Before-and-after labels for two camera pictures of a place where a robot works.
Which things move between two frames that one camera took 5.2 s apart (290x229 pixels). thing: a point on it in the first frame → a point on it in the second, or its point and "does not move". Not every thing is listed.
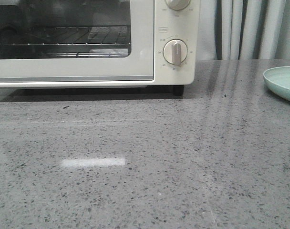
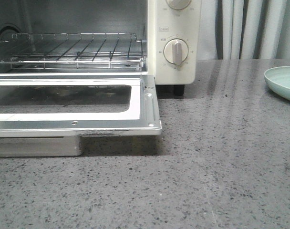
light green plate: x=281 y=80 does not move
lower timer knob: x=175 y=51 does not move
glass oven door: x=73 y=40 → x=47 y=115
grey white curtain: x=247 y=29 does not move
